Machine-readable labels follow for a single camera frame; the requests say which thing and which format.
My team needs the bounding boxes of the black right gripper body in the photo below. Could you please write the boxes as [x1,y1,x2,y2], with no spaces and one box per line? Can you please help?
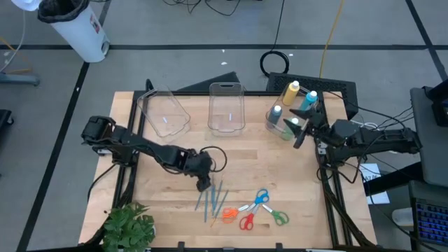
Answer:
[293,104,332,150]

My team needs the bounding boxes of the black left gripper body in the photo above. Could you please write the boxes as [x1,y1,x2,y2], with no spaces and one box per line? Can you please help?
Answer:
[178,150,214,181]

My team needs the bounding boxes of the light blue paint bottle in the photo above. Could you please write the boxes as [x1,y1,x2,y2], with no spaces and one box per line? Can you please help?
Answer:
[299,90,319,113]

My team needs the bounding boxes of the yellow paint bottle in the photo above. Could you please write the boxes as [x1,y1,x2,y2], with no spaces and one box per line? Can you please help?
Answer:
[281,80,301,107]

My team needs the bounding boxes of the dark teal paint bottle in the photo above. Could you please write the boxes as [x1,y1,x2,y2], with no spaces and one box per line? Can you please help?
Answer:
[267,104,284,129]

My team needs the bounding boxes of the orange handled scissors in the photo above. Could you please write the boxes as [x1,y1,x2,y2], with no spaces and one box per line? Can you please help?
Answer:
[221,204,251,225]

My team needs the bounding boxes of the blue handled scissors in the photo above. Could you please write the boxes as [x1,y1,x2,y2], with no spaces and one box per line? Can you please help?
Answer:
[246,188,271,214]

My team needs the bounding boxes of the red handled scissors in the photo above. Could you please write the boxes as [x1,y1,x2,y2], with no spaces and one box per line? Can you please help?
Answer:
[239,204,262,232]

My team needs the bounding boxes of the clear plastic bin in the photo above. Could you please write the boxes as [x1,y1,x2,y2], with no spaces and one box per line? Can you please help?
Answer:
[136,85,192,140]
[265,85,321,141]
[207,82,246,137]

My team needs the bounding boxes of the green handled scissors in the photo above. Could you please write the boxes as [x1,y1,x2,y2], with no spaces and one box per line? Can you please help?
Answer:
[261,204,291,227]

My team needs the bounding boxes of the black perforated computer case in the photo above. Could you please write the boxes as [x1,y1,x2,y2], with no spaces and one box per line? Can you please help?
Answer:
[265,72,360,120]

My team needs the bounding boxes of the white paper sheet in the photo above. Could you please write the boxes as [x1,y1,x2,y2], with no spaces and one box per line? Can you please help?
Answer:
[358,163,391,206]

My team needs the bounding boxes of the green potted plant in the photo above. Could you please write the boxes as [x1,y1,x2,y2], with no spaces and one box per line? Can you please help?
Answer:
[100,201,157,252]

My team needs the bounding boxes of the black floor beam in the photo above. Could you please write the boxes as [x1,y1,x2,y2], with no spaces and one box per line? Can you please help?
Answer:
[363,161,425,197]

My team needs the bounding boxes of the grey side desk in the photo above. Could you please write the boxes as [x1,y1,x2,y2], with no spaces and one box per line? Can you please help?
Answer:
[409,85,448,188]

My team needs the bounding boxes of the black device on desk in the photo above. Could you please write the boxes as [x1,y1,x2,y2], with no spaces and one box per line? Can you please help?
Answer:
[422,78,448,127]

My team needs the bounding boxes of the white rounded device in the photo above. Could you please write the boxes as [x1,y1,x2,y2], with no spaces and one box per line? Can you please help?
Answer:
[391,207,414,228]

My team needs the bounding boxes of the backlit keyboard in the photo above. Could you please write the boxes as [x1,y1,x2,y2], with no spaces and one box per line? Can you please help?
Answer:
[414,197,448,246]

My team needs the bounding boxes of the white trash can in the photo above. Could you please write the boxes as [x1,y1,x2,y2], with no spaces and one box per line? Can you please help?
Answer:
[37,0,111,64]

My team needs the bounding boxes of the black caster stand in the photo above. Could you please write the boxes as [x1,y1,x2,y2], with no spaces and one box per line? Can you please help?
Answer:
[0,108,15,137]

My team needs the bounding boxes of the grey stand base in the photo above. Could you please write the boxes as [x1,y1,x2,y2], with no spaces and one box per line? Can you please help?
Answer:
[0,71,40,87]

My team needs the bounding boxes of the white trash can lid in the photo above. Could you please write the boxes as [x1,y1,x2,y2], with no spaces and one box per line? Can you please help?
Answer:
[10,0,43,13]

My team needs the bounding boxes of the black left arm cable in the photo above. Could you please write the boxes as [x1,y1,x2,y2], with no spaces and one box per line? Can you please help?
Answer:
[199,146,229,174]

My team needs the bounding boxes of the black coiled cable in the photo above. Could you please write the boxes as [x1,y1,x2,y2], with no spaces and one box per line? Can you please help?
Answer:
[259,0,291,78]

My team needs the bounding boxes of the black aluminium table frame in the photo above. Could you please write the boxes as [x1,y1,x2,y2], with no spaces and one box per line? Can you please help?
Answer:
[111,78,354,252]

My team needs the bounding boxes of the yellow cable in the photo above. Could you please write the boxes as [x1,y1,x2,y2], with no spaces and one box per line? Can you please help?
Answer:
[318,0,347,78]

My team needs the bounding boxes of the black floor cable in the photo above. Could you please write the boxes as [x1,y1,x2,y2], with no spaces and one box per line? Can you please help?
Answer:
[162,0,246,18]

